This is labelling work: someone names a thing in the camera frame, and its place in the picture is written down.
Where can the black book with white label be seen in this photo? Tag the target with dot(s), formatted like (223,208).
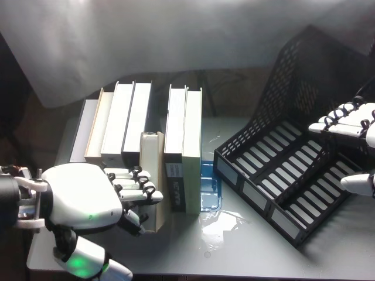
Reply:
(175,123)

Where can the cream yellow hardcover book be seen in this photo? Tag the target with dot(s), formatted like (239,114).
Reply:
(96,128)

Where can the black Century book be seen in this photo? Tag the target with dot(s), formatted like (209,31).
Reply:
(83,131)

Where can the white backdrop sheet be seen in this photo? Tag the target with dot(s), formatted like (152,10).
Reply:
(175,35)

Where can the black Let It Be book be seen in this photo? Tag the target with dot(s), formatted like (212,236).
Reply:
(137,117)

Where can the white Fashionopedia book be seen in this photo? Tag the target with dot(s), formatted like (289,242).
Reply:
(117,117)

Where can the pale green book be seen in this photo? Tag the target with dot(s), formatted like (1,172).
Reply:
(192,131)

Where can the beige kraft cover book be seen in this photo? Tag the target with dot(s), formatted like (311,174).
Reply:
(149,164)

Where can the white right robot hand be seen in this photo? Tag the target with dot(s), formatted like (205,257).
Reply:
(351,120)

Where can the blue metal bookend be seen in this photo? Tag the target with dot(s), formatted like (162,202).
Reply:
(209,202)

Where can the black three-slot file rack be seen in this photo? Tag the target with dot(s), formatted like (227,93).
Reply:
(319,58)

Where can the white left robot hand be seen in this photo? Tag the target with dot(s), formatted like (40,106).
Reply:
(82,193)

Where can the clear plastic film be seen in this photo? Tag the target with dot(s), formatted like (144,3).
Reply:
(216,234)

